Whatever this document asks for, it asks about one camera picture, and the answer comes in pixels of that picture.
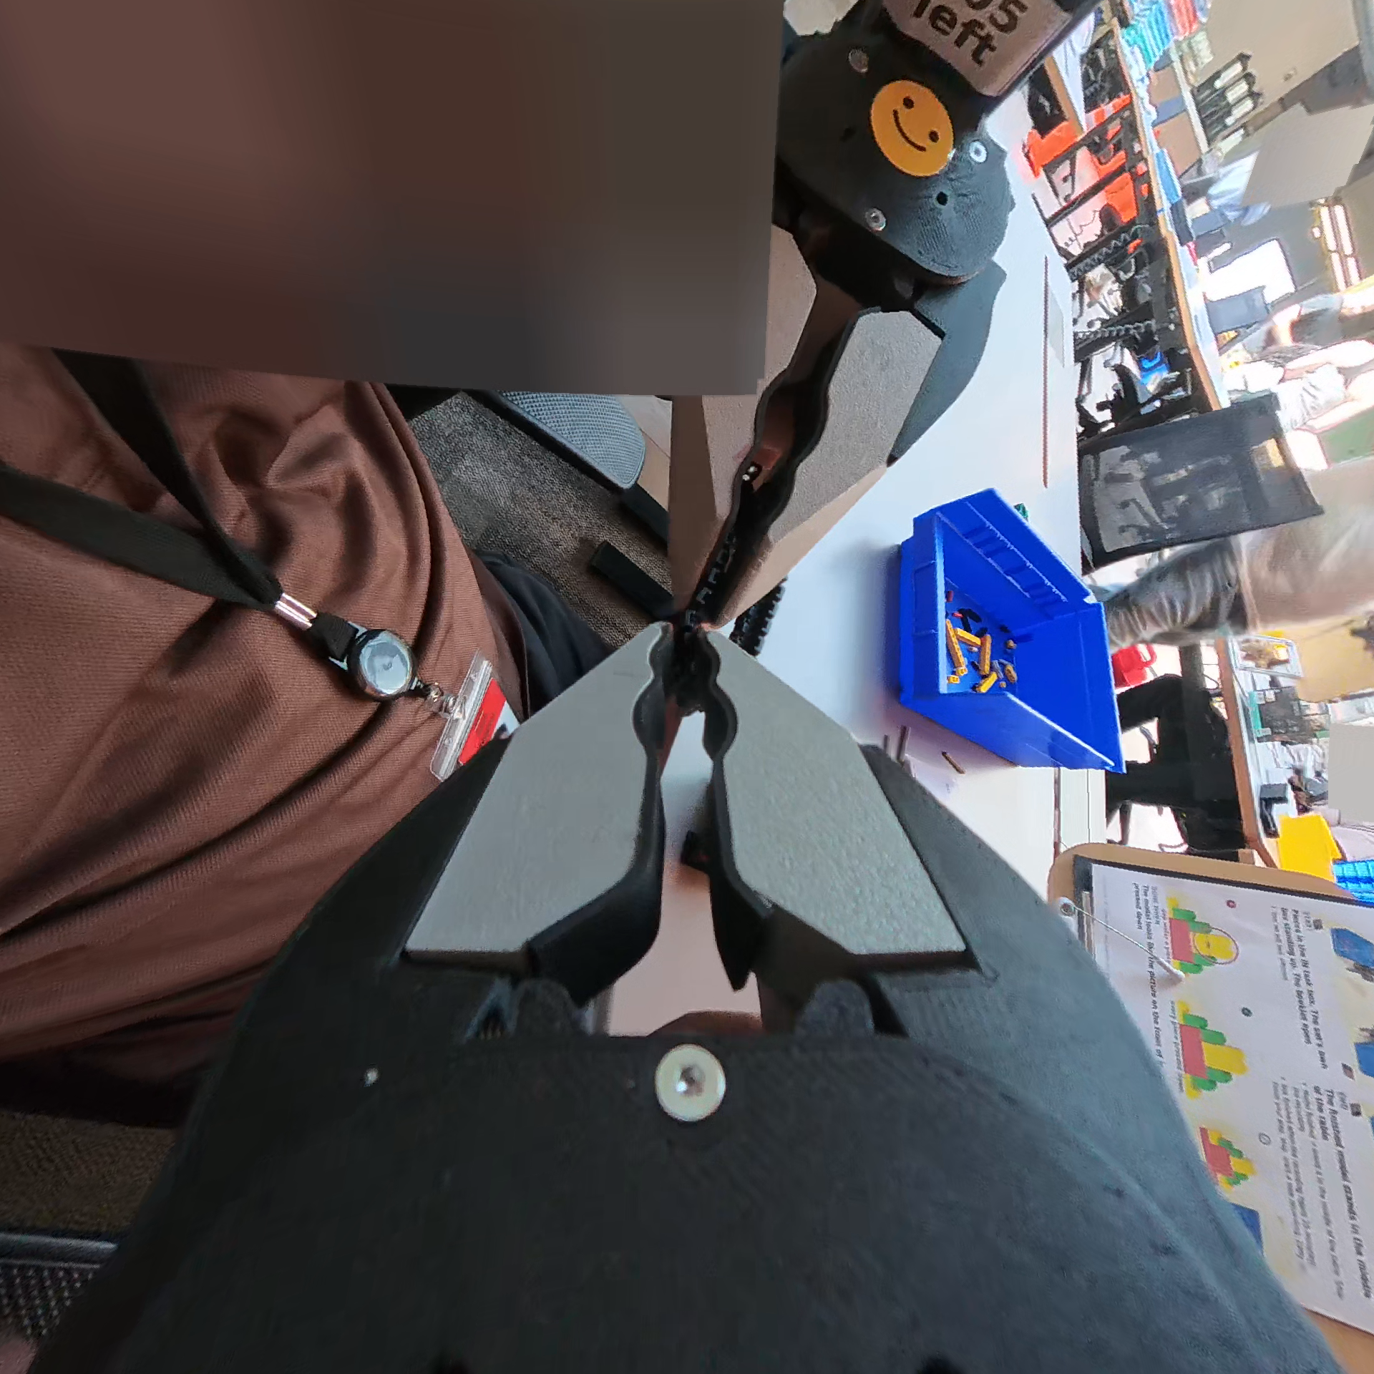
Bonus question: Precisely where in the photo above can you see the black lego track chain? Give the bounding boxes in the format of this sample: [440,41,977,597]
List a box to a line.
[668,457,793,711]

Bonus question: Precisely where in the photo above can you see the orange black machine frame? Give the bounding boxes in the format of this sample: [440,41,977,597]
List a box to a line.
[1023,96,1152,253]

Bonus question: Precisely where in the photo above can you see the yellow storage bin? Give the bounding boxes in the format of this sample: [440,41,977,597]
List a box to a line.
[1276,812,1346,884]

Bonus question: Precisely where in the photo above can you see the person's dark trousers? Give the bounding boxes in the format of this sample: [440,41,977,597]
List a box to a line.
[478,554,616,717]

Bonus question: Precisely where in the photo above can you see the wooden clipboard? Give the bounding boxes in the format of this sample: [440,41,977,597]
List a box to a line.
[1048,843,1374,1346]

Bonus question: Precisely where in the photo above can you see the pile of small lego pieces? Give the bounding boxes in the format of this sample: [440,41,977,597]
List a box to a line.
[943,607,1021,698]

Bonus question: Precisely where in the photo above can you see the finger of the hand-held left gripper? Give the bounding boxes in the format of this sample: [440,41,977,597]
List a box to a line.
[704,310,947,630]
[672,231,858,624]

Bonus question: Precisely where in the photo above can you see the lego instruction sheet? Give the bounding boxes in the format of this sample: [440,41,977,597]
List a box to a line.
[1088,860,1374,1335]

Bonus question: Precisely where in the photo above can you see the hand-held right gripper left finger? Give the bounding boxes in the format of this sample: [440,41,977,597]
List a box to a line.
[404,626,673,1012]

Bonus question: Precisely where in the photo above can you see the grey mesh office chair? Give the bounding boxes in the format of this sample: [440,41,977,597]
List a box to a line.
[470,388,673,539]

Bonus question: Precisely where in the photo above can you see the black mesh office chair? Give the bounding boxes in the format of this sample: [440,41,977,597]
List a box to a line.
[1076,396,1325,571]

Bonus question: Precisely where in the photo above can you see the blue plastic bin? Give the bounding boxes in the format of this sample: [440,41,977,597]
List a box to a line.
[898,489,1128,774]

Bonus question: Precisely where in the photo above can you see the round metal badge reel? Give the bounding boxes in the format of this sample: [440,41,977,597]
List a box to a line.
[274,596,466,719]

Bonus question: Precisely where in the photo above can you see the clear badge holder red card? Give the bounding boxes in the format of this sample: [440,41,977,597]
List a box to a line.
[430,656,519,782]

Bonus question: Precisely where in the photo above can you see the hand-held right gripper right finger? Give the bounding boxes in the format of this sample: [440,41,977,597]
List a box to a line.
[700,628,970,1035]

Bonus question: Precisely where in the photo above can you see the small black block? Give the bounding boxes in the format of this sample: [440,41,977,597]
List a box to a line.
[594,542,673,607]

